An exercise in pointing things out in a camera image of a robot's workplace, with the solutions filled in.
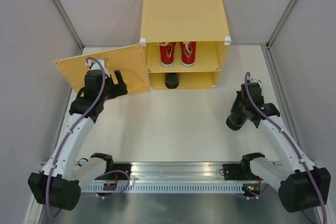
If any yellow cabinet door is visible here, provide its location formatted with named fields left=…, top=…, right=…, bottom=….
left=53, top=44, right=150, bottom=95

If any black patent loafer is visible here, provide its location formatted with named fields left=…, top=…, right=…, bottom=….
left=165, top=72, right=179, bottom=89
left=226, top=91, right=247, bottom=131

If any red canvas sneaker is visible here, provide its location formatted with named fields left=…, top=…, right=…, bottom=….
left=157, top=42, right=176, bottom=67
left=180, top=41, right=196, bottom=67

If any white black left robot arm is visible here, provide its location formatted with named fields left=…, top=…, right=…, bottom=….
left=28, top=70, right=128, bottom=210

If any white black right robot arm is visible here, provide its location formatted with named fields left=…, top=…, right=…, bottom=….
left=239, top=81, right=331, bottom=213

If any yellow plastic shoe cabinet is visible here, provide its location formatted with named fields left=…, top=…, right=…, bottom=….
left=139, top=0, right=232, bottom=90

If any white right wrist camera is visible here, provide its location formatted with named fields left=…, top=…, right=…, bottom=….
left=248, top=77, right=262, bottom=87

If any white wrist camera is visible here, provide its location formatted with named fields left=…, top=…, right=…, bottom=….
left=248, top=77, right=262, bottom=87
left=86, top=57, right=110, bottom=78

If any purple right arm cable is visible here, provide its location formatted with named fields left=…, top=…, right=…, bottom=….
left=244, top=71, right=328, bottom=224

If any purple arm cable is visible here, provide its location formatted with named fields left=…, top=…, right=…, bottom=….
left=244, top=71, right=328, bottom=224
left=45, top=57, right=106, bottom=218

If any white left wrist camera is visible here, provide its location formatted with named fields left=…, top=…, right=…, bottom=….
left=86, top=57, right=110, bottom=78

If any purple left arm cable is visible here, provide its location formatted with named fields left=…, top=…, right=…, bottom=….
left=45, top=57, right=106, bottom=218

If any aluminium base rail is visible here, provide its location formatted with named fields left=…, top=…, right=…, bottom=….
left=34, top=161, right=323, bottom=183

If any white slotted cable duct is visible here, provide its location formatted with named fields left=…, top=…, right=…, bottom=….
left=82, top=182, right=244, bottom=194

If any aluminium corner frame post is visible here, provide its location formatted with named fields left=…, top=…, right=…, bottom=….
left=51, top=0, right=84, bottom=51

